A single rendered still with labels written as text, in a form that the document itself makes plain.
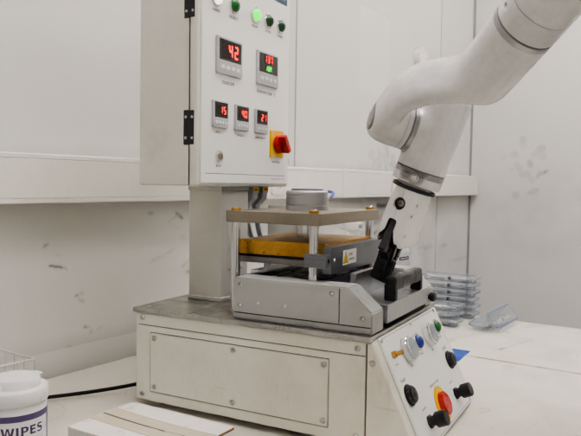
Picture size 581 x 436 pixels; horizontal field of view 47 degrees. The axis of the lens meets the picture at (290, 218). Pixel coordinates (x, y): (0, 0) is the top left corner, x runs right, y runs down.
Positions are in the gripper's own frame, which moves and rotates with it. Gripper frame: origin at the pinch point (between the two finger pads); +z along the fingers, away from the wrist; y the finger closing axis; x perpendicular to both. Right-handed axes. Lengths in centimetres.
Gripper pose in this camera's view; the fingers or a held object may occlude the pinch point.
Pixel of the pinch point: (383, 269)
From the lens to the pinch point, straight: 117.7
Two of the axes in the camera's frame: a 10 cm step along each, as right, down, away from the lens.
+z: -3.2, 9.3, 2.1
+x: -8.3, -3.8, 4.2
